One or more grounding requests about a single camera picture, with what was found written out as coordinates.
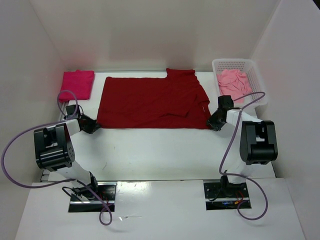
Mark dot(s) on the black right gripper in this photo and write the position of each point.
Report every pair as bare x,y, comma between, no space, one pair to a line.
211,121

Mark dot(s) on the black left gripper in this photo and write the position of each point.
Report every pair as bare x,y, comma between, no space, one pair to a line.
93,127

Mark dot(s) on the dark red t shirt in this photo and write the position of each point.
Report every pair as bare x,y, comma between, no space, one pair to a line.
175,102

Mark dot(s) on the magenta t shirt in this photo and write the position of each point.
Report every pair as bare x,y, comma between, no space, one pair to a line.
80,82

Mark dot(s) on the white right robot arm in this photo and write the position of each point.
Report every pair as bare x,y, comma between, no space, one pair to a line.
257,145

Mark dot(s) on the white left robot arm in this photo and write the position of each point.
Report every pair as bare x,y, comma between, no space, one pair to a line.
54,152

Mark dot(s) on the light pink t shirt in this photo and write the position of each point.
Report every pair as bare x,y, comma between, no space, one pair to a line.
234,83

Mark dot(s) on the white perforated plastic basket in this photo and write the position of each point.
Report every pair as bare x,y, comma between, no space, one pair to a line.
254,77

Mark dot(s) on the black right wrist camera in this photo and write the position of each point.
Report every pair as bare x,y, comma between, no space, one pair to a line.
225,102

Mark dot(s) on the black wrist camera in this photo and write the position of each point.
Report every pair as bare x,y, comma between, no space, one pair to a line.
72,112
225,102

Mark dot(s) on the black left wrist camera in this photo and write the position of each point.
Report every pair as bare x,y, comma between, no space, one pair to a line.
72,112

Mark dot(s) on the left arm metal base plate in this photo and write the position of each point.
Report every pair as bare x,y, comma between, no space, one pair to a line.
80,204

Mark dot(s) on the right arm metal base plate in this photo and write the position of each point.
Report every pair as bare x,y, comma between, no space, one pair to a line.
228,198

